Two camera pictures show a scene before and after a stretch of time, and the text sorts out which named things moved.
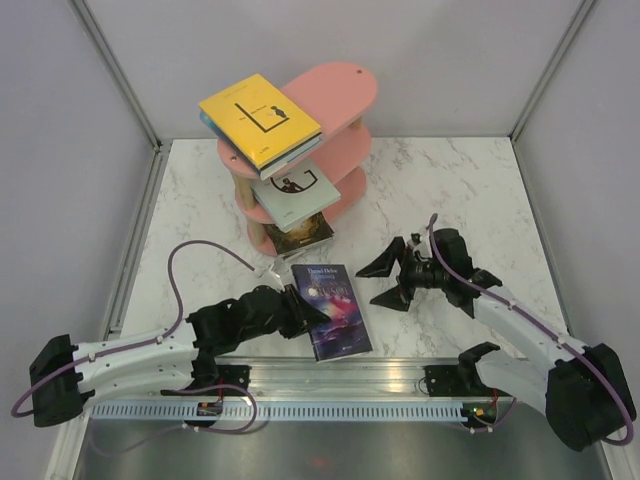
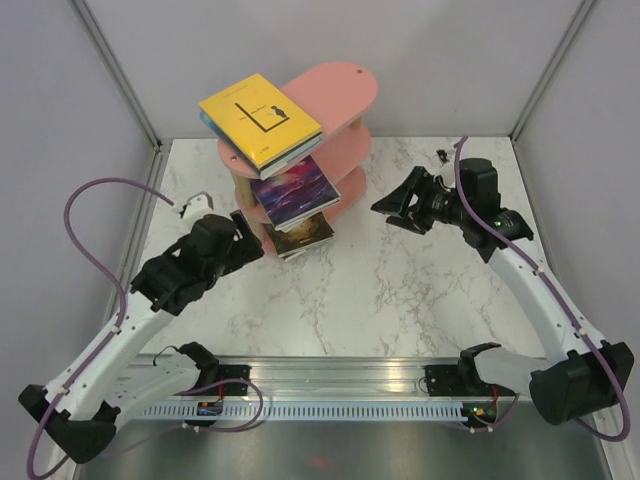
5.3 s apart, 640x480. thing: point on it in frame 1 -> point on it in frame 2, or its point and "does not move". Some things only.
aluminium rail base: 304,377 does not move
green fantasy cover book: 311,232 does not move
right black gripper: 398,297 -> 420,182
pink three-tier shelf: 331,101 does not move
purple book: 327,287 -> 295,195
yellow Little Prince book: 261,120 does not move
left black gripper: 303,313 -> 244,249
